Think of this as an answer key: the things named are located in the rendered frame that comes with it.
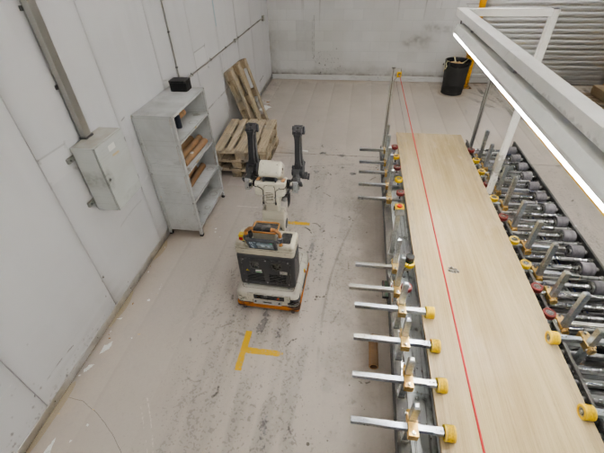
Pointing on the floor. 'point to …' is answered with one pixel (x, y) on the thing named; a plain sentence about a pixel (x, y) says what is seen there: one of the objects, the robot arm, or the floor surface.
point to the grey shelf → (199, 196)
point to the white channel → (535, 75)
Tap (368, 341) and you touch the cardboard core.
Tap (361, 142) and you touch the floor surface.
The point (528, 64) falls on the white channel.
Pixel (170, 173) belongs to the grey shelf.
